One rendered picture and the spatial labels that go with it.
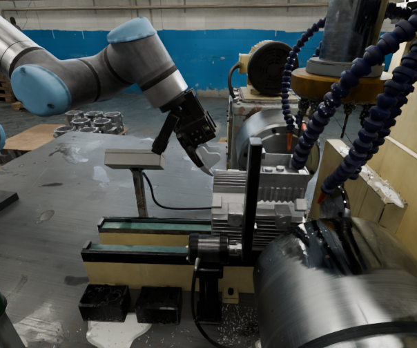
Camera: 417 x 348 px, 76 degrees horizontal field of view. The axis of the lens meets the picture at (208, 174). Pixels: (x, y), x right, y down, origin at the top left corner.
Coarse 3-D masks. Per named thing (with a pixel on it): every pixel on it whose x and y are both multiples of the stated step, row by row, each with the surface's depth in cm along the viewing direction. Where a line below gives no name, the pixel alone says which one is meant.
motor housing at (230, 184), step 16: (224, 176) 62; (240, 176) 62; (224, 192) 60; (240, 192) 59; (224, 208) 58; (272, 208) 58; (224, 224) 58; (272, 224) 57; (240, 240) 59; (256, 240) 59; (272, 240) 59
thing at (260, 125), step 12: (252, 120) 89; (264, 120) 83; (276, 120) 80; (240, 132) 92; (252, 132) 81; (264, 132) 78; (276, 132) 78; (240, 144) 85; (264, 144) 80; (276, 144) 80; (240, 156) 83; (312, 156) 81; (240, 168) 84; (312, 168) 83
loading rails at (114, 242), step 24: (120, 240) 77; (144, 240) 76; (168, 240) 76; (96, 264) 67; (120, 264) 67; (144, 264) 67; (168, 264) 66; (192, 264) 66; (240, 264) 65; (240, 288) 69
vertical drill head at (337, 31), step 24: (336, 0) 43; (360, 0) 41; (384, 0) 41; (336, 24) 44; (360, 24) 43; (336, 48) 45; (360, 48) 44; (312, 72) 48; (336, 72) 45; (384, 72) 50; (312, 96) 47; (360, 96) 43
